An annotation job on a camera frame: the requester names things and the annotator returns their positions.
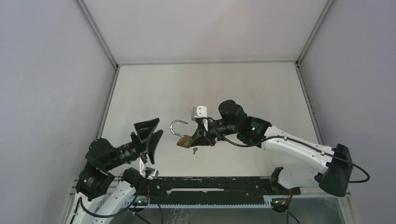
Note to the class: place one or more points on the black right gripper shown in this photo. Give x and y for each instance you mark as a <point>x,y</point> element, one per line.
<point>203,135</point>

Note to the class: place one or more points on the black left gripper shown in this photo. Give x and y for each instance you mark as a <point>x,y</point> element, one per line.
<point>145,129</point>

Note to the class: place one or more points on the large brass padlock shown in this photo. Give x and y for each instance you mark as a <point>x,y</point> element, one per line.
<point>184,140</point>

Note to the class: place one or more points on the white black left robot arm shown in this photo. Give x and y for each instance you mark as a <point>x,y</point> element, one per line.
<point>96,178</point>

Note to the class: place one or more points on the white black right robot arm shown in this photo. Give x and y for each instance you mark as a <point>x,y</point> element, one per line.
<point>330,168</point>

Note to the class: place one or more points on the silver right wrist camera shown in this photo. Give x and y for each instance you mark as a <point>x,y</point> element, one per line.
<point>198,112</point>

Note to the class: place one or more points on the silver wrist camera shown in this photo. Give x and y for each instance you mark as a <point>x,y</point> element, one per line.
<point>147,172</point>
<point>198,112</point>

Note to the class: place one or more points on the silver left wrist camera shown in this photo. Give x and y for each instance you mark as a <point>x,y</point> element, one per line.
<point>147,172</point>

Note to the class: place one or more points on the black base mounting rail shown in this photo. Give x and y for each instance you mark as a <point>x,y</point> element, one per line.
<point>213,191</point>

